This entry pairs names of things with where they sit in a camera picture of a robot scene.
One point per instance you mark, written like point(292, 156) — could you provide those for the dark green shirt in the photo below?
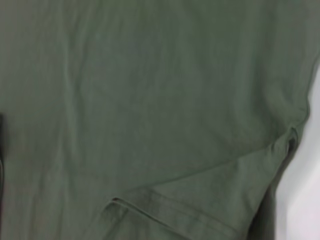
point(150, 112)

